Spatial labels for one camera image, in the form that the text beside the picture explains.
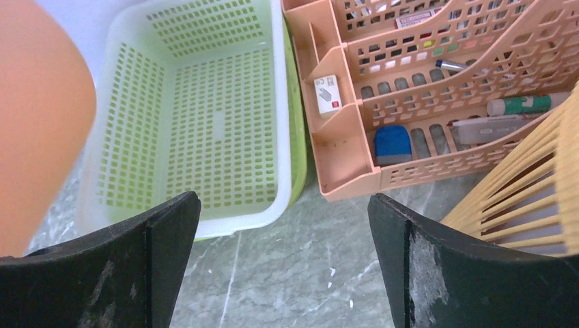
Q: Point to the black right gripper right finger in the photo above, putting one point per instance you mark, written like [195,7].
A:
[436,276]

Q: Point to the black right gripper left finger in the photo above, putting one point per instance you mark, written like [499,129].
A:
[127,274]

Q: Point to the large orange plastic bucket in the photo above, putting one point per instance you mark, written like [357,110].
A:
[48,105]

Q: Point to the yellow slatted waste basket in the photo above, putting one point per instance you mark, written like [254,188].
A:
[529,201]

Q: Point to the blue grey eraser block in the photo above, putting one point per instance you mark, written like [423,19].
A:
[392,145]

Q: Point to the green tray under basket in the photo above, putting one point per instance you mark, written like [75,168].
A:
[298,157]

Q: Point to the white perforated basket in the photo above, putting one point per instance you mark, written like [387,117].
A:
[192,96]

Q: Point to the peach plastic file organizer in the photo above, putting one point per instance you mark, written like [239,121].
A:
[384,55]

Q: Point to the green white glue stick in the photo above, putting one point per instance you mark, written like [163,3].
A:
[526,105]

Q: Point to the blue silver pen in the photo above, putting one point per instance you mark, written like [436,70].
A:
[456,67]

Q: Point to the small white box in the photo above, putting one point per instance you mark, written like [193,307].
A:
[327,95]

